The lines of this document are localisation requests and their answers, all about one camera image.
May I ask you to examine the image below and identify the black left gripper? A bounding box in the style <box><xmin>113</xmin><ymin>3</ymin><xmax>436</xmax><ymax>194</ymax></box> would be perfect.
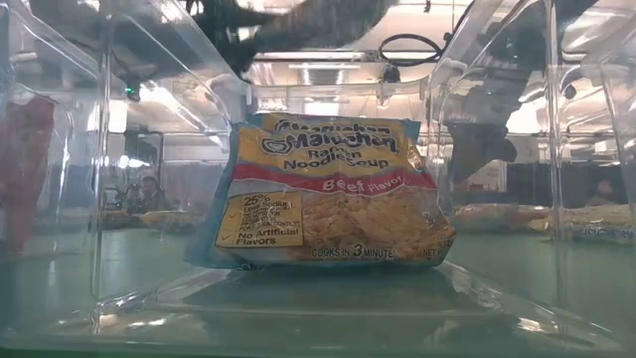
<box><xmin>188</xmin><ymin>0</ymin><xmax>398</xmax><ymax>76</ymax></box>

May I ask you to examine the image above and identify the black left gripper cable loop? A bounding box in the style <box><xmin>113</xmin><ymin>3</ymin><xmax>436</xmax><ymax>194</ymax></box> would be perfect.
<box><xmin>378</xmin><ymin>32</ymin><xmax>444</xmax><ymax>69</ymax></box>

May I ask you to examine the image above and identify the black overhead crossbar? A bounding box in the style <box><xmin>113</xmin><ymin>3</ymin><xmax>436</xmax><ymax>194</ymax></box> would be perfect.
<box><xmin>250</xmin><ymin>48</ymin><xmax>438</xmax><ymax>62</ymax></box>

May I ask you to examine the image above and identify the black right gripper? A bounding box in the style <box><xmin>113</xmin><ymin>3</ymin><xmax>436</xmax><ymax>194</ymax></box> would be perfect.
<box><xmin>445</xmin><ymin>121</ymin><xmax>519</xmax><ymax>186</ymax></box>

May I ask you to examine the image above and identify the dark background partition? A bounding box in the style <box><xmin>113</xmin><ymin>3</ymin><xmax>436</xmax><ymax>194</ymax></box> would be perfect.
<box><xmin>505</xmin><ymin>161</ymin><xmax>630</xmax><ymax>210</ymax></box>

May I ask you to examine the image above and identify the blue-edged beef ramen packet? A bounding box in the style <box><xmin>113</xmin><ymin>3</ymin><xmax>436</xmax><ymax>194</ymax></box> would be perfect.
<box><xmin>184</xmin><ymin>118</ymin><xmax>457</xmax><ymax>269</ymax></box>

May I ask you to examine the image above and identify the yellow creamy chicken ramen packet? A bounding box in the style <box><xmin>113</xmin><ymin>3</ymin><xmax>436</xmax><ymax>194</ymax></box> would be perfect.
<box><xmin>140</xmin><ymin>208</ymin><xmax>201</xmax><ymax>233</ymax></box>
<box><xmin>527</xmin><ymin>203</ymin><xmax>636</xmax><ymax>246</ymax></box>

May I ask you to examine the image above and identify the person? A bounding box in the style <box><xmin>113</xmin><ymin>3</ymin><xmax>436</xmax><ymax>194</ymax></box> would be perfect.
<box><xmin>584</xmin><ymin>178</ymin><xmax>623</xmax><ymax>208</ymax></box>
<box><xmin>132</xmin><ymin>173</ymin><xmax>171</xmax><ymax>214</ymax></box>

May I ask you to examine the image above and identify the silver ceiling vent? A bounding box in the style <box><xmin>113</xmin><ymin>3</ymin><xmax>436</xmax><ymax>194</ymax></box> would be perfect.
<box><xmin>296</xmin><ymin>67</ymin><xmax>349</xmax><ymax>87</ymax></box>

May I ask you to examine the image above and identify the green table mat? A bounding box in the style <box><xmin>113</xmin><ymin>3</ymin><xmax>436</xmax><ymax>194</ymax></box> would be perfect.
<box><xmin>0</xmin><ymin>218</ymin><xmax>636</xmax><ymax>358</ymax></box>

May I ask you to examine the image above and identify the clear plastic bin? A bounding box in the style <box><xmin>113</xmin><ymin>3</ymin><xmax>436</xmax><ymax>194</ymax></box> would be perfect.
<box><xmin>0</xmin><ymin>0</ymin><xmax>636</xmax><ymax>358</ymax></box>
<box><xmin>549</xmin><ymin>0</ymin><xmax>636</xmax><ymax>299</ymax></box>
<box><xmin>0</xmin><ymin>0</ymin><xmax>108</xmax><ymax>319</ymax></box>

